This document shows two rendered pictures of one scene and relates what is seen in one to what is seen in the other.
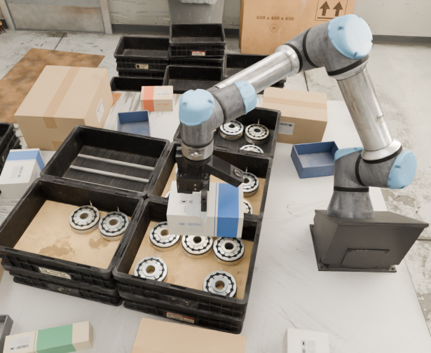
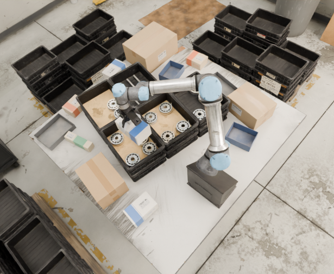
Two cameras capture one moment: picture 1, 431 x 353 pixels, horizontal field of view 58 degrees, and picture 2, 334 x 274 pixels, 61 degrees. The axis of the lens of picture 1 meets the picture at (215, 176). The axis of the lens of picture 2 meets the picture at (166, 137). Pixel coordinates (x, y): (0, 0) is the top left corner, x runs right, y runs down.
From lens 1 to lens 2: 1.14 m
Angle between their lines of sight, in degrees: 32
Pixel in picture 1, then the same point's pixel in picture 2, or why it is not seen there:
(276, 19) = not seen: outside the picture
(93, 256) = (106, 120)
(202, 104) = (116, 91)
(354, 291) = (191, 201)
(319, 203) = not seen: hidden behind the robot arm
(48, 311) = (87, 131)
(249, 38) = (331, 31)
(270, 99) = (241, 90)
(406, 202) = (329, 198)
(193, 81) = (249, 52)
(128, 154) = not seen: hidden behind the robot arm
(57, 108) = (139, 48)
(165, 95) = (199, 60)
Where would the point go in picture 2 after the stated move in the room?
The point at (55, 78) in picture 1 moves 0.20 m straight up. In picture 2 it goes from (151, 30) to (147, 11)
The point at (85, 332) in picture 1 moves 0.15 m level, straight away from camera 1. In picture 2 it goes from (88, 145) to (92, 129)
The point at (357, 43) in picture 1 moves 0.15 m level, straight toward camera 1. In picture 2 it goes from (207, 93) to (182, 105)
